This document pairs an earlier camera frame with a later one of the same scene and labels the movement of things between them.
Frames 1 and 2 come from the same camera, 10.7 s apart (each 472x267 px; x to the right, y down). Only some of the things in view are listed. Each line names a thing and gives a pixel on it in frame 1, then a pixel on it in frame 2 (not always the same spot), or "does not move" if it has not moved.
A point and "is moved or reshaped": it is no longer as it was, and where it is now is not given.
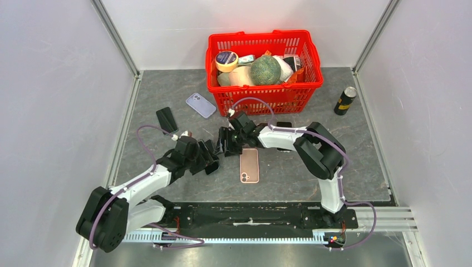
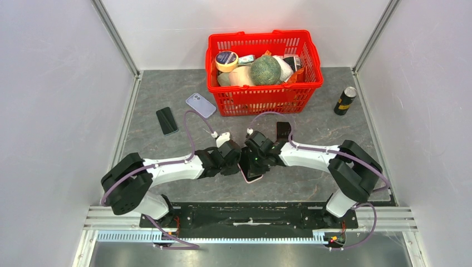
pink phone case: x=249 y=167 is moved or reshaped
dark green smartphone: x=212 y=168 is moved or reshaped
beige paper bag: x=240 y=76 does not move
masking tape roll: x=226 y=61 does not move
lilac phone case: x=201 y=105 does not move
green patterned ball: x=265 y=70 does not move
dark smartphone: x=166 y=119 does not move
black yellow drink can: x=345 y=100 does not move
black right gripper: x=224 y=134 -> x=254 y=169
